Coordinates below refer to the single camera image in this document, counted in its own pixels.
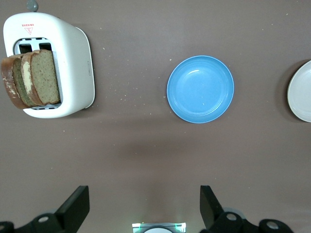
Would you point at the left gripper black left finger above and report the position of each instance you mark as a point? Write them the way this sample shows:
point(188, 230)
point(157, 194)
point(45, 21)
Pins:
point(73, 206)

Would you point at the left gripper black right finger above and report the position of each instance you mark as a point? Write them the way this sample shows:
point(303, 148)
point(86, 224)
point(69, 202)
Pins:
point(209, 206)

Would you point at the brown bread slice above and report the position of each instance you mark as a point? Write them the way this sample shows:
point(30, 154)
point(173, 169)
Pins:
point(45, 77)
point(9, 82)

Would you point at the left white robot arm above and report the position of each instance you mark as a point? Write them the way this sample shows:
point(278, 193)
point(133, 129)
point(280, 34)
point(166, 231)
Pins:
point(156, 231)

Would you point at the blue plate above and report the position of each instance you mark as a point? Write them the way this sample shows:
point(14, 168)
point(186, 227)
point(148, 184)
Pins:
point(200, 89)

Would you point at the beige plate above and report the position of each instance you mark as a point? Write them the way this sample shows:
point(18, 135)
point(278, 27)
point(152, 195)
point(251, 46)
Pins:
point(302, 94)

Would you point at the white two-slot toaster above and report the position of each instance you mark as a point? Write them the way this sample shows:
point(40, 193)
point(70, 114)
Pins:
point(73, 72)

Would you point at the grey toaster lever knob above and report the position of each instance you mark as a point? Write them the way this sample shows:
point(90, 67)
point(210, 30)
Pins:
point(32, 5)

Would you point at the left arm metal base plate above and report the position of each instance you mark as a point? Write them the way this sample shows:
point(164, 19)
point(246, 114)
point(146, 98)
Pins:
point(141, 227)

